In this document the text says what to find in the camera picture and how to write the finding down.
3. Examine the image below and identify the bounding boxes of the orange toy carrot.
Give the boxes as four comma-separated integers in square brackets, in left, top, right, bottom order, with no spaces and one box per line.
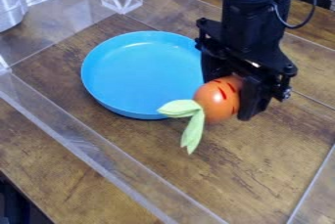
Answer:
[156,75,242,155]

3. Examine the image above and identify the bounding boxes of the black cable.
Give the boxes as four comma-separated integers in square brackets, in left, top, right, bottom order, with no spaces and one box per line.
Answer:
[272,0,317,30]

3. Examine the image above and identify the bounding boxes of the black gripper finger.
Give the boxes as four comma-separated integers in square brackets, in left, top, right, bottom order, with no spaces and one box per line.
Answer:
[201,50,231,82]
[237,76,272,121]

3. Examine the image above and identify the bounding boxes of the clear acrylic enclosure panel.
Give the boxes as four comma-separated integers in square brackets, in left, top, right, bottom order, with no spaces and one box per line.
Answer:
[0,56,227,224]

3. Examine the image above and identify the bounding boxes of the blue round tray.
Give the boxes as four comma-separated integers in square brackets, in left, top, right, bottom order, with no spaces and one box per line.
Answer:
[81,30,202,120]

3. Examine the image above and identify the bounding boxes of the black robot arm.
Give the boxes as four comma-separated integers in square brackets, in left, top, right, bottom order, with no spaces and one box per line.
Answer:
[195,0,297,121]

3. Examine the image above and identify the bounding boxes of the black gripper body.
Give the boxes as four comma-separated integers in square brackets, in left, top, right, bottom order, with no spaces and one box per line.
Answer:
[195,0,297,101]

